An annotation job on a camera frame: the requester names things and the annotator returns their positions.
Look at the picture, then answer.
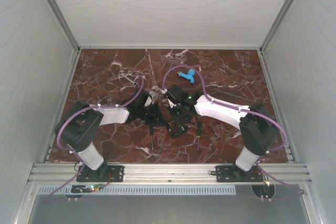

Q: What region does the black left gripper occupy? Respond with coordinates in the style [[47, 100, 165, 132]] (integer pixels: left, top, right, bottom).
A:
[[138, 102, 168, 127]]

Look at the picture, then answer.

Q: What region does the clear plastic fuse box lid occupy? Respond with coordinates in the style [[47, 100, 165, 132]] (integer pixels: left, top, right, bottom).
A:
[[149, 90, 159, 102]]

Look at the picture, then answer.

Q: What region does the black fuse box base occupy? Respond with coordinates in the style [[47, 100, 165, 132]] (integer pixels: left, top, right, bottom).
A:
[[166, 119, 188, 138]]

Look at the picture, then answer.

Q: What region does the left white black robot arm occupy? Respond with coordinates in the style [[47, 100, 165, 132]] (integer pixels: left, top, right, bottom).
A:
[[54, 89, 159, 181]]

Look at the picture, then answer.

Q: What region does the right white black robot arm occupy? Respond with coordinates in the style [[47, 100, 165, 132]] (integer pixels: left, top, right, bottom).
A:
[[164, 85, 279, 181]]

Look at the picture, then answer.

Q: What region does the silver ratchet wrench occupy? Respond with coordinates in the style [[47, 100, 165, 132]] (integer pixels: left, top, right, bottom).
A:
[[119, 71, 138, 87]]

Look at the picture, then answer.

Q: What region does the blue glue gun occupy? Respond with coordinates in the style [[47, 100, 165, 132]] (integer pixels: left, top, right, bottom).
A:
[[178, 69, 195, 84]]

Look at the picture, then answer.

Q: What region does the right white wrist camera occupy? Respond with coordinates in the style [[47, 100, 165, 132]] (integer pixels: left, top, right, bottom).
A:
[[164, 90, 176, 108]]

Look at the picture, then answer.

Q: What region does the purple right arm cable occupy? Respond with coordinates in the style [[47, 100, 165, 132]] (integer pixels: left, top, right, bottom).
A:
[[162, 64, 305, 200]]

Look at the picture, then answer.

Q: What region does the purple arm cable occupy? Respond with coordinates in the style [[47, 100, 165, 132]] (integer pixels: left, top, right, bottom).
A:
[[40, 76, 144, 205], [162, 64, 305, 200]]

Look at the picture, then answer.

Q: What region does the yellow black handle screwdriver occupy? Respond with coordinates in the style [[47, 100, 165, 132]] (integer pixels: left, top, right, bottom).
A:
[[197, 120, 202, 149]]

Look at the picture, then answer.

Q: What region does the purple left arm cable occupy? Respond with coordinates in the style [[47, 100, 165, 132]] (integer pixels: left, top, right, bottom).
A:
[[40, 76, 144, 205]]

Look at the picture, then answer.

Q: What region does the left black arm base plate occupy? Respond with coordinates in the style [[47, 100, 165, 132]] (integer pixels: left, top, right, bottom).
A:
[[76, 164, 124, 183]]

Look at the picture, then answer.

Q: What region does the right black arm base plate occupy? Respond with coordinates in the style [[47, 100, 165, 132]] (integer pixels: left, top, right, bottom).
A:
[[210, 165, 264, 183]]

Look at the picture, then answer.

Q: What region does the aluminium front rail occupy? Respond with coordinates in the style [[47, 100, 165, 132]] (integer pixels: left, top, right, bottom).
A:
[[28, 163, 312, 185]]

